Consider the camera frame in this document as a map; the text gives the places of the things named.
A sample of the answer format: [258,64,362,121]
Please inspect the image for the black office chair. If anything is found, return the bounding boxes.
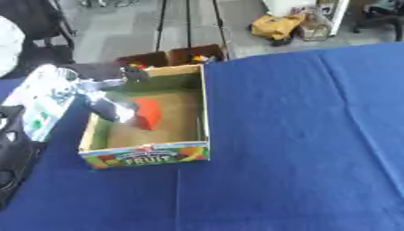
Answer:
[350,0,404,42]

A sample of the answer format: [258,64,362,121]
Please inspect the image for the black chair with white cover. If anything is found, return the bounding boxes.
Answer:
[0,0,79,79]

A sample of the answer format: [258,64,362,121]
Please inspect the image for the white cabinet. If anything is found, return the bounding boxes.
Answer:
[262,0,353,37]

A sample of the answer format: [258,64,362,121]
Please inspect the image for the tan cardboard box green inside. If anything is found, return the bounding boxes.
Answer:
[77,43,229,171]

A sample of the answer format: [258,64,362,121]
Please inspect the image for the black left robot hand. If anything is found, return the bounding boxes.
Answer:
[77,64,153,125]

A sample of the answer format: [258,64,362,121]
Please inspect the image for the black tripod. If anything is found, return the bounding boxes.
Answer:
[152,0,233,52]

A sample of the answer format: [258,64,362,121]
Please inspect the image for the orange block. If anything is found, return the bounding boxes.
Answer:
[133,97,164,131]

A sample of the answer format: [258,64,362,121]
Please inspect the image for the clear plastic bag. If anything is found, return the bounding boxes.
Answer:
[295,8,335,42]

